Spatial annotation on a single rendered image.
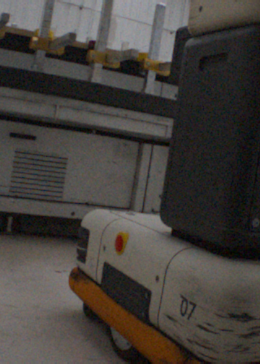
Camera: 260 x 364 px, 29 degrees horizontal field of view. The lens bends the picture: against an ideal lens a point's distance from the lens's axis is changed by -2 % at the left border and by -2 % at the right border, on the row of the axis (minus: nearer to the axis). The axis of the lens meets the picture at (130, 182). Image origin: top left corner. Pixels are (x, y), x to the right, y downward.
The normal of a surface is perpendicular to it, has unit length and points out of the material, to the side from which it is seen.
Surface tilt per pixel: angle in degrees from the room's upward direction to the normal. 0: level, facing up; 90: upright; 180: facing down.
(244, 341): 90
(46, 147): 90
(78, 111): 90
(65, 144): 89
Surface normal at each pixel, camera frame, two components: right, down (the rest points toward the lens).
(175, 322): -0.89, -0.11
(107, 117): 0.43, 0.11
